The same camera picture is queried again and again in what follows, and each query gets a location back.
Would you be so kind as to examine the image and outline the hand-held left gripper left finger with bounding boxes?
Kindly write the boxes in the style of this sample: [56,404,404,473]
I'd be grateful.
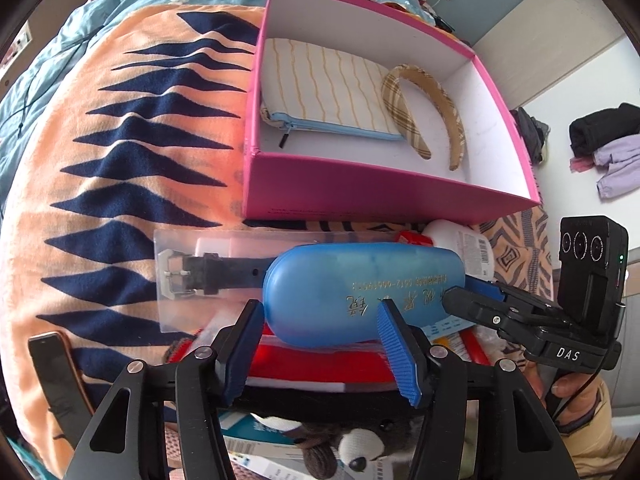
[64,299,265,480]

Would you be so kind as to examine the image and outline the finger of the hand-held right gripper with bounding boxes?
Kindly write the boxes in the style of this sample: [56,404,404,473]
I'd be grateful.
[464,276,561,317]
[442,286,546,343]

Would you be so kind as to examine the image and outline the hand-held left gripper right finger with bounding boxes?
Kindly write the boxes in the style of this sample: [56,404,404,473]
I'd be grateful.
[376,305,577,480]

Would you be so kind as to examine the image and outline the blue glasses case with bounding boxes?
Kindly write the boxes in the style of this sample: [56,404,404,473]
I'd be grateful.
[262,241,467,349]

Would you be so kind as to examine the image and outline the pink cardboard box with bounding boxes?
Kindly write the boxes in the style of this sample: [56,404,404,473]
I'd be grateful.
[242,0,543,225]

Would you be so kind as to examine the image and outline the person's right forearm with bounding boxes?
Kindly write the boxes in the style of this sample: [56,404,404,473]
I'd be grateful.
[552,377,627,473]

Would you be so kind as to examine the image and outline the person's right hand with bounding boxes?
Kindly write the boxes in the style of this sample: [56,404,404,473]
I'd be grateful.
[521,359,603,418]

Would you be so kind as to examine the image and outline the white plastic bottle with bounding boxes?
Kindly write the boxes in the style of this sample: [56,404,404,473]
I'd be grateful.
[424,219,496,281]

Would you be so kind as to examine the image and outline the orange black patterned cloth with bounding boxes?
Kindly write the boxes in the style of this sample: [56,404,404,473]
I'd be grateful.
[479,207,555,306]

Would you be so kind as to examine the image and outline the red and white box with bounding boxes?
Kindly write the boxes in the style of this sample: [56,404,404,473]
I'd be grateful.
[165,327,401,395]

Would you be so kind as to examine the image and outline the black watch in clear package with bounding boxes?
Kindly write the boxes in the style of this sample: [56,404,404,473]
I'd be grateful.
[153,229,281,333]

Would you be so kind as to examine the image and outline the teal paper box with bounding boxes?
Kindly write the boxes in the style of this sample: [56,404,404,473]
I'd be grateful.
[219,407,303,463]

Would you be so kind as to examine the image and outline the grey white plush toy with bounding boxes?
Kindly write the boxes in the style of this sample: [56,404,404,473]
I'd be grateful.
[294,419,418,480]

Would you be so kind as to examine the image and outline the lilac garment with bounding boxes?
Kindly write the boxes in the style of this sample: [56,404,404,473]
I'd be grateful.
[592,135,640,202]

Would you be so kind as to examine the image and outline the black garment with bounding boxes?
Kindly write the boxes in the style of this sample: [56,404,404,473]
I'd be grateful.
[569,102,640,158]

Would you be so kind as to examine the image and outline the dark clothes pile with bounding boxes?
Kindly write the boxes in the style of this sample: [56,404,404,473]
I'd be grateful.
[511,106,552,166]

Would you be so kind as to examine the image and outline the dark smartphone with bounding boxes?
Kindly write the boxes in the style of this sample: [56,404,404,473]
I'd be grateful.
[27,331,97,450]

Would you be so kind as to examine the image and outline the orange navy patterned blanket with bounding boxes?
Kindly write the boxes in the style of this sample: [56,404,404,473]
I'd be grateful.
[10,4,281,476]

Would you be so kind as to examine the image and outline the plaid headband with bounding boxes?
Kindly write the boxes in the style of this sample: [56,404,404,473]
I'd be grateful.
[381,63,467,172]

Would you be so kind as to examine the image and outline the striped zipper pouch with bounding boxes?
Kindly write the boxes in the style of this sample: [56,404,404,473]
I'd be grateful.
[259,37,405,142]

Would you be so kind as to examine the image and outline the black cable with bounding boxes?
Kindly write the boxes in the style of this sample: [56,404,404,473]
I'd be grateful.
[550,360,603,423]

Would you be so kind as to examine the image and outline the wall switch plate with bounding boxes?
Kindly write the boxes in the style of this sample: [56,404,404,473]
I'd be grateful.
[6,21,34,68]

